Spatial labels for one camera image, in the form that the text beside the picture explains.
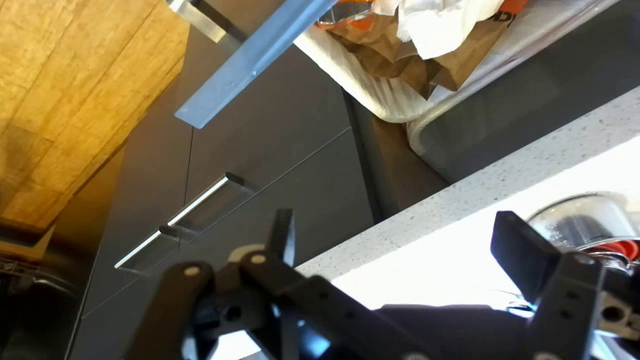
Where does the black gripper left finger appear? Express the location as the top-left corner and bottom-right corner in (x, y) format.
(240, 208), (371, 360)

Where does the long steel bin handle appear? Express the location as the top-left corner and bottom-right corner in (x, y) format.
(166, 0), (240, 51)

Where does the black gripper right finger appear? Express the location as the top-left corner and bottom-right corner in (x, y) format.
(490, 213), (605, 360)

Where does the dark drawer cabinet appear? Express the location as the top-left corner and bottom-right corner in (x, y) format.
(68, 41), (374, 360)

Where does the white trash bin with garbage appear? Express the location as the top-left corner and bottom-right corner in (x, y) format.
(296, 0), (605, 125)

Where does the steel drawer handle top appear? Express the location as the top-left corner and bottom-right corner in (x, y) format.
(115, 173), (257, 274)

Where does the dark bin compartment front panel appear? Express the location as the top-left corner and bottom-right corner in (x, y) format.
(176, 0), (336, 128)

